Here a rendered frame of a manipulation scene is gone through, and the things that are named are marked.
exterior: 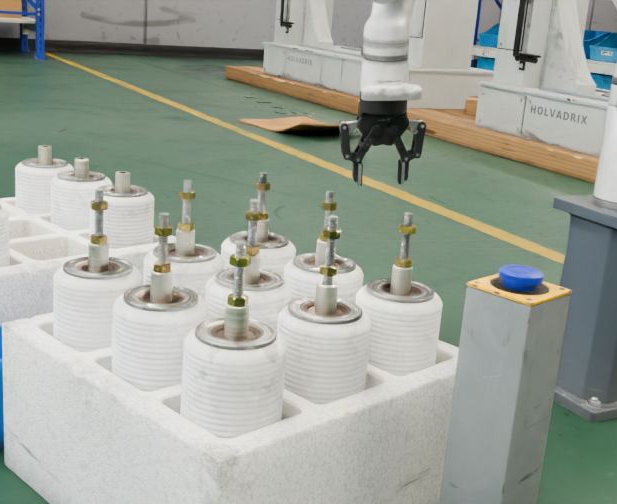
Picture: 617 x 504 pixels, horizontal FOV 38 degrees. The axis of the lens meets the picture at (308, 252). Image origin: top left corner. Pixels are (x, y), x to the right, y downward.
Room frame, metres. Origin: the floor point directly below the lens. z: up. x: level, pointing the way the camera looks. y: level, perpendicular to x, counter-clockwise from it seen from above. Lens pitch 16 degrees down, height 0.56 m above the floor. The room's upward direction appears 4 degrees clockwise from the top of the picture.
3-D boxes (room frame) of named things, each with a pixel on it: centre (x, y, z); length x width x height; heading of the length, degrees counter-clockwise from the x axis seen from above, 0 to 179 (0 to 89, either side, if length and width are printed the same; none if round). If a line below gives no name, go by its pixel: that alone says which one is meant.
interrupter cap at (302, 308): (0.87, -0.02, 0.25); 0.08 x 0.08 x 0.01
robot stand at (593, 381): (1.29, -0.45, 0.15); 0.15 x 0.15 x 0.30; 29
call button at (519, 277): (0.80, -0.20, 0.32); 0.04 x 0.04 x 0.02
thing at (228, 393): (0.78, 0.06, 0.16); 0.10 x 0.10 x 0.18
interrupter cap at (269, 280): (0.95, 0.06, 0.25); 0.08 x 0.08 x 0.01
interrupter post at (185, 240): (1.03, 0.15, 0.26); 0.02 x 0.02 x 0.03
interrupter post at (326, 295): (0.87, -0.02, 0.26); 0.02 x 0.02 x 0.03
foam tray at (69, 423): (0.95, 0.06, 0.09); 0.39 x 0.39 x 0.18; 46
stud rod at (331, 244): (0.87, -0.02, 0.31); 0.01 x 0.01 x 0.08
